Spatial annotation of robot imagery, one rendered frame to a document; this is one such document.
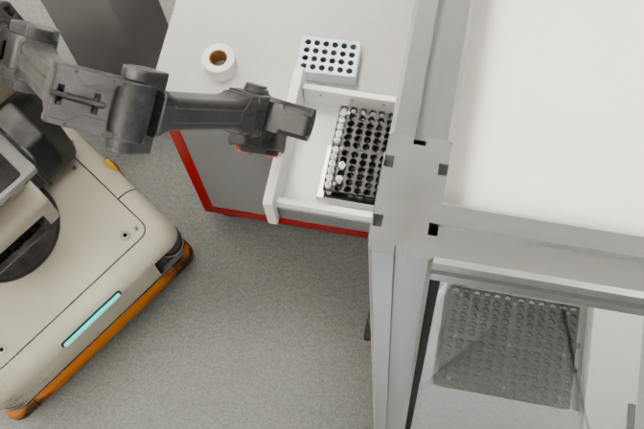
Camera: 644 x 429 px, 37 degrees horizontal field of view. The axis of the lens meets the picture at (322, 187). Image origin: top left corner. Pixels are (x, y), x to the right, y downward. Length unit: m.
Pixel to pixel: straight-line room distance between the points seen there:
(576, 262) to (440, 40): 0.17
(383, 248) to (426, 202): 0.04
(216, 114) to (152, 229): 1.08
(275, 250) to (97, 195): 0.52
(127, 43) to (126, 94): 1.36
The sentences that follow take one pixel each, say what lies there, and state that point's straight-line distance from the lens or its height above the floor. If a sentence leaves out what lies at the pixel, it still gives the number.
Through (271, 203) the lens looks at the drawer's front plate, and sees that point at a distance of 1.75.
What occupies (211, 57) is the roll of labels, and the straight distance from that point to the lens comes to 2.06.
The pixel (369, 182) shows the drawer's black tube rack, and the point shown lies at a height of 0.90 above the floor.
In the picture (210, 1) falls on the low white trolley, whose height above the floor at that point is 0.76.
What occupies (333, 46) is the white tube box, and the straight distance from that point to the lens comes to 2.05.
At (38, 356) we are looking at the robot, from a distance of 2.47.
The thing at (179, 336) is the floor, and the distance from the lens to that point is 2.67.
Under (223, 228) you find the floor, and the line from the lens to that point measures 2.74.
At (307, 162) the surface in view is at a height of 0.84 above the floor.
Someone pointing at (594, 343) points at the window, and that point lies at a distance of 0.77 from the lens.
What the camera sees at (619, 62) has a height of 1.97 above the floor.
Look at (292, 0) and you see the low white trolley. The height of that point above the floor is 0.76.
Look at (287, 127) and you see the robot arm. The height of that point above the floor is 1.09.
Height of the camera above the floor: 2.54
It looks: 67 degrees down
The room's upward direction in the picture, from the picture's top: 8 degrees counter-clockwise
